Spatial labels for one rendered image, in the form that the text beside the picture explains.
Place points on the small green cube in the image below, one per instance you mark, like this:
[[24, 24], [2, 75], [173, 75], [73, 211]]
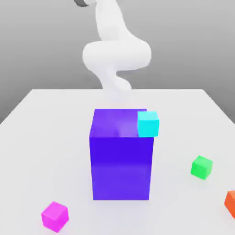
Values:
[[201, 167]]

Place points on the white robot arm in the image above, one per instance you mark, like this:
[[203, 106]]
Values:
[[115, 53]]

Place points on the large purple box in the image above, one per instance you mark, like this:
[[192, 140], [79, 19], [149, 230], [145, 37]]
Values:
[[121, 165]]

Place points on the small orange cube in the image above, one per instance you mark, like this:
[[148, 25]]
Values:
[[230, 202]]

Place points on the small cyan cube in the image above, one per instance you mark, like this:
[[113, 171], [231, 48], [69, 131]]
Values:
[[147, 124]]

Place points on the small magenta cube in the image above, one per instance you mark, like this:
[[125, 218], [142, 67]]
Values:
[[54, 217]]

